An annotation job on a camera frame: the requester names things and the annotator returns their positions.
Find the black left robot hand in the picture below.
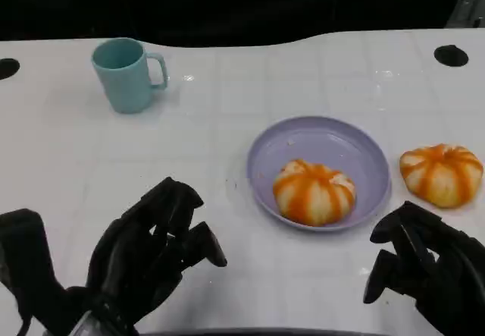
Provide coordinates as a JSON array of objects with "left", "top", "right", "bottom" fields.
[{"left": 86, "top": 176, "right": 229, "bottom": 328}]

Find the black backdrop curtain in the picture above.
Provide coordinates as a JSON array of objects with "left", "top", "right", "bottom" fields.
[{"left": 0, "top": 0, "right": 485, "bottom": 49}]

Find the orange and white toy bread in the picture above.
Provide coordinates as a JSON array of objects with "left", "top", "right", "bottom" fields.
[
  {"left": 272, "top": 158, "right": 357, "bottom": 227},
  {"left": 399, "top": 143, "right": 485, "bottom": 210}
]

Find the black table cable hole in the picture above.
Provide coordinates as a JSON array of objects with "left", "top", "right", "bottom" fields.
[
  {"left": 0, "top": 58, "right": 20, "bottom": 80},
  {"left": 433, "top": 45, "right": 470, "bottom": 68}
]

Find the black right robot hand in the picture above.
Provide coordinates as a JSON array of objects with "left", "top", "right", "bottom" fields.
[{"left": 362, "top": 200, "right": 485, "bottom": 336}]

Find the pale green mug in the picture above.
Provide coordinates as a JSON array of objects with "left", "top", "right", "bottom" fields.
[{"left": 90, "top": 37, "right": 168, "bottom": 115}]

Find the lilac plate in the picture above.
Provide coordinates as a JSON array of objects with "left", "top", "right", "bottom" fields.
[{"left": 246, "top": 115, "right": 392, "bottom": 233}]

